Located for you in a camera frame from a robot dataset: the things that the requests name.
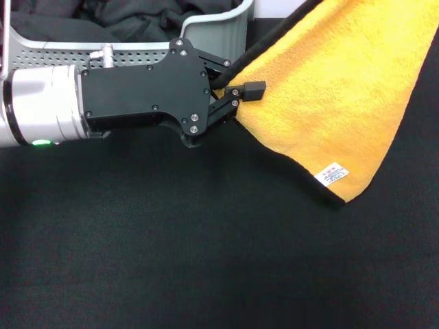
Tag black tablecloth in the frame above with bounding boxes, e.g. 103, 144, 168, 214
0, 16, 439, 329

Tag black cloth bundle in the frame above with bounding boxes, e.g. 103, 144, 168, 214
10, 0, 243, 44

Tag gray perforated plastic storage box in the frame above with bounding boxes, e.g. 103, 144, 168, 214
0, 0, 254, 71

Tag yellow towel with black edge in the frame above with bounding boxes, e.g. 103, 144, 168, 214
211, 0, 439, 211

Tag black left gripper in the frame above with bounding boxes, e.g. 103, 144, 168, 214
80, 38, 232, 149

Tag gray left wrist cable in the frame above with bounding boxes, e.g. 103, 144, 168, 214
0, 0, 117, 83

